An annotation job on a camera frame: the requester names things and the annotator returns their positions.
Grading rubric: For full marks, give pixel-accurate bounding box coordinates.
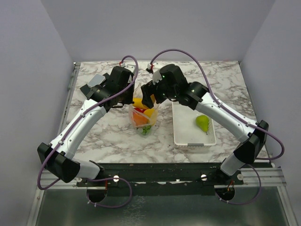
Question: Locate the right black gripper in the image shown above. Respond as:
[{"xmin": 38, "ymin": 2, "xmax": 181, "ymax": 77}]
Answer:
[{"xmin": 140, "ymin": 76, "xmax": 177, "ymax": 109}]

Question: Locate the yellow lemon toy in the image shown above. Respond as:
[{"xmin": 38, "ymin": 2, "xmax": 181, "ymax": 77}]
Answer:
[{"xmin": 133, "ymin": 98, "xmax": 146, "ymax": 109}]

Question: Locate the red apple toy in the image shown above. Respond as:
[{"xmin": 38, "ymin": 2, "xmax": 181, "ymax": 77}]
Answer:
[{"xmin": 134, "ymin": 108, "xmax": 146, "ymax": 113}]

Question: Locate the clear zip top bag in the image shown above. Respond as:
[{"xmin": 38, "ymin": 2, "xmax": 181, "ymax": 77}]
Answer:
[{"xmin": 128, "ymin": 85, "xmax": 159, "ymax": 136}]

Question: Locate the orange fruit toy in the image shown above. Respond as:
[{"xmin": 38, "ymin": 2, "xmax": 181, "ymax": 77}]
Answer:
[{"xmin": 133, "ymin": 112, "xmax": 148, "ymax": 126}]

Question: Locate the green pear toy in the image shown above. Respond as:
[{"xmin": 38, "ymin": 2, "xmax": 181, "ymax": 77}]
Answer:
[{"xmin": 195, "ymin": 115, "xmax": 209, "ymax": 134}]

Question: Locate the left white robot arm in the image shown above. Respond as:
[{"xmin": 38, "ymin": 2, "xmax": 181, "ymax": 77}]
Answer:
[{"xmin": 37, "ymin": 65, "xmax": 137, "ymax": 186}]

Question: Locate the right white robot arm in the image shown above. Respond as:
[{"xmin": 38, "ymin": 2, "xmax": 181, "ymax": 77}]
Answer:
[{"xmin": 141, "ymin": 64, "xmax": 269, "ymax": 184}]

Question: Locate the grey plastic box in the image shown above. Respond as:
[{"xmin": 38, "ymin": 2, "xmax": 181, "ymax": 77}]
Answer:
[{"xmin": 87, "ymin": 74, "xmax": 106, "ymax": 88}]

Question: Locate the white plastic basket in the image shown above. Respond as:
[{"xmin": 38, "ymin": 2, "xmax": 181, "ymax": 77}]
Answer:
[{"xmin": 172, "ymin": 102, "xmax": 216, "ymax": 146}]

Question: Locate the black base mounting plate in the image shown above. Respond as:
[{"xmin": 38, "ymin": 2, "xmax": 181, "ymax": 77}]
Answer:
[{"xmin": 77, "ymin": 162, "xmax": 243, "ymax": 196}]

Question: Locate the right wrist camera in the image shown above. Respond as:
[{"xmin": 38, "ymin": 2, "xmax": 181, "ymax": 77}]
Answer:
[{"xmin": 146, "ymin": 68, "xmax": 162, "ymax": 85}]

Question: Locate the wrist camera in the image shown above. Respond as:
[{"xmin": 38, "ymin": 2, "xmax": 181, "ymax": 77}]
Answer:
[
  {"xmin": 124, "ymin": 64, "xmax": 137, "ymax": 74},
  {"xmin": 146, "ymin": 68, "xmax": 162, "ymax": 85}
]

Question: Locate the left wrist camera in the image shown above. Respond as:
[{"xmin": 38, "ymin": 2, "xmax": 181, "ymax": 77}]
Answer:
[{"xmin": 124, "ymin": 64, "xmax": 137, "ymax": 74}]

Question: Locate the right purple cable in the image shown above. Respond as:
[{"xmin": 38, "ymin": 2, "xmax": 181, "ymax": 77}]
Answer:
[{"xmin": 147, "ymin": 48, "xmax": 285, "ymax": 205}]

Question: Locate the aluminium rail frame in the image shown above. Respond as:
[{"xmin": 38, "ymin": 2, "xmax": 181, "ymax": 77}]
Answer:
[{"xmin": 26, "ymin": 62, "xmax": 81, "ymax": 226}]

